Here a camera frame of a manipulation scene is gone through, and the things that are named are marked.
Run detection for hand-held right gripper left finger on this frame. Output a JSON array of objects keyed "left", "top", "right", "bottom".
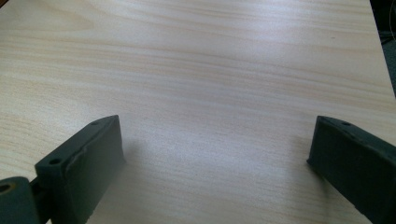
[{"left": 34, "top": 114, "right": 127, "bottom": 224}]

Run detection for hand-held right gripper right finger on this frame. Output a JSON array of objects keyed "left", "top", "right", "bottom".
[{"left": 306, "top": 115, "right": 396, "bottom": 224}]

